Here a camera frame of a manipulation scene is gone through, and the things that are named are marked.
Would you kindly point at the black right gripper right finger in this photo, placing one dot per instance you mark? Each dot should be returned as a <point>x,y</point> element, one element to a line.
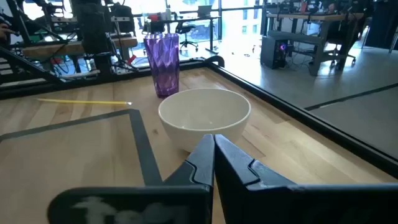
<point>248,199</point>

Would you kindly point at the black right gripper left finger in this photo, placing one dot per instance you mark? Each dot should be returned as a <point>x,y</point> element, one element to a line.
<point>186,202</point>

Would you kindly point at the purple faceted plastic cup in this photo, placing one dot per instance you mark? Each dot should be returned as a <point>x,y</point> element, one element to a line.
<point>163,62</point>

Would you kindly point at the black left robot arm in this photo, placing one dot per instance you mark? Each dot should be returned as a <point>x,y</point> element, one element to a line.
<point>93,31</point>

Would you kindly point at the white ceramic bowl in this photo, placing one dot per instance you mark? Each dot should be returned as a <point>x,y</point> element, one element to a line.
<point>202,112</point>

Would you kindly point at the black computer tower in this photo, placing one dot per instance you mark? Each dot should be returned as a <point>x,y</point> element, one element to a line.
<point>270,53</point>

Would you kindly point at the black office chair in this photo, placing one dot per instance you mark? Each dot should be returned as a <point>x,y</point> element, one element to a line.
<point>186,29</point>

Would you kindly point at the black office desk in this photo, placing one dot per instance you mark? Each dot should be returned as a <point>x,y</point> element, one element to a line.
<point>192,19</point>

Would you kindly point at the laptop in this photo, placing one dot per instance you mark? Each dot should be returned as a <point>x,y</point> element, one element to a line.
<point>204,11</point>

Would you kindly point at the wooden workbench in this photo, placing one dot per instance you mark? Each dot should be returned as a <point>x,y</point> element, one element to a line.
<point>311,16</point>
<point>62,48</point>

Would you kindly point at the black metal table frame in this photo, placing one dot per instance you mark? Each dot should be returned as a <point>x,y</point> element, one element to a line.
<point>311,119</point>

